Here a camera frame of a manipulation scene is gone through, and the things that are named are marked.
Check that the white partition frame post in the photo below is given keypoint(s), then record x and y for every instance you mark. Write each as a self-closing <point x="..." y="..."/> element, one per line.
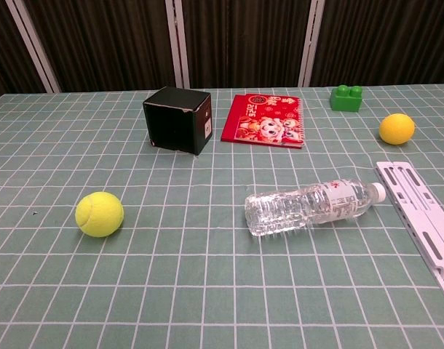
<point x="177" y="43"/>
<point x="311" y="41"/>
<point x="34" y="45"/>

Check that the red spiral notebook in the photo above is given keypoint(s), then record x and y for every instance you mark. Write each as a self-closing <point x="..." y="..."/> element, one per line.
<point x="265" y="121"/>

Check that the white folding plastic stand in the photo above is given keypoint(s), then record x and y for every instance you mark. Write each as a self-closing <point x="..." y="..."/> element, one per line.
<point x="422" y="218"/>

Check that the orange-yellow ball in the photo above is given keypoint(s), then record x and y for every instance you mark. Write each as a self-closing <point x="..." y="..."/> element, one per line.
<point x="396" y="129"/>

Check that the clear plastic water bottle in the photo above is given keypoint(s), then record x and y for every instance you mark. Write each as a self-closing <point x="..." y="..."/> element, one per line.
<point x="302" y="209"/>

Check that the green toy building block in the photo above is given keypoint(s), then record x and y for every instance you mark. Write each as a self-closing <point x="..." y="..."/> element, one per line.
<point x="345" y="100"/>

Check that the green grid tablecloth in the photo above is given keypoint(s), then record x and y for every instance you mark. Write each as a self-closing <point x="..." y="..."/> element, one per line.
<point x="193" y="276"/>

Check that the black cardboard box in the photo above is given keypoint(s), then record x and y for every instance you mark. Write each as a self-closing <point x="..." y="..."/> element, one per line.
<point x="178" y="121"/>

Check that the yellow-green tennis ball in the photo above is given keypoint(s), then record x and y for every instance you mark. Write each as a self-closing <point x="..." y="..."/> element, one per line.
<point x="99" y="214"/>

